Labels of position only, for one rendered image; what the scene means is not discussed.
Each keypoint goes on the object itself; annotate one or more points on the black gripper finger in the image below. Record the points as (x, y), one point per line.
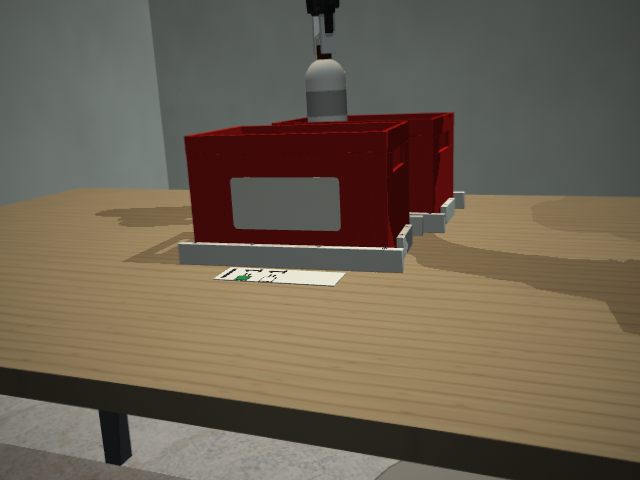
(311, 9)
(327, 25)

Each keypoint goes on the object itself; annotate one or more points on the dark red crate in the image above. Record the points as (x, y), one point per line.
(342, 184)
(430, 162)

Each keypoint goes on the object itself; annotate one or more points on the white bottle with grey label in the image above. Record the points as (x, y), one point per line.
(326, 94)

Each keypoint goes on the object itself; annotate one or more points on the white paper strip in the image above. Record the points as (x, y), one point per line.
(296, 277)

